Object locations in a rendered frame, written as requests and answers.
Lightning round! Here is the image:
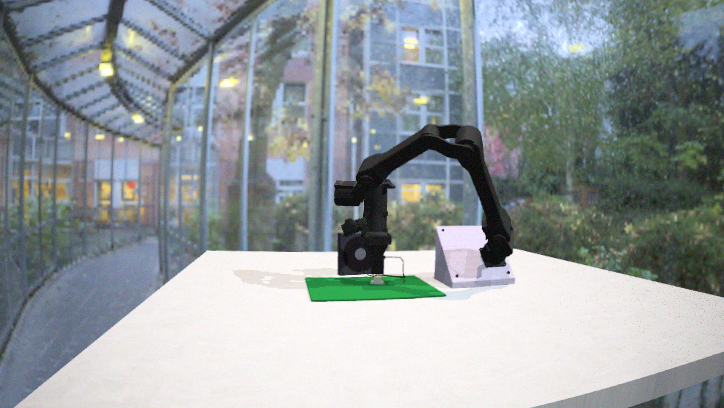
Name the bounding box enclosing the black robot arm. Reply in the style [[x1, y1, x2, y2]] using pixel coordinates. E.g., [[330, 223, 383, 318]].
[[334, 124, 514, 268]]

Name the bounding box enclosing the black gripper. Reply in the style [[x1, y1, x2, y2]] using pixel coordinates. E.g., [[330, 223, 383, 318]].
[[361, 207, 392, 270]]

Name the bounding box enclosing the green circuit board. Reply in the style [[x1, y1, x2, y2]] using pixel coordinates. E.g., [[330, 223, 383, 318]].
[[305, 274, 446, 302]]

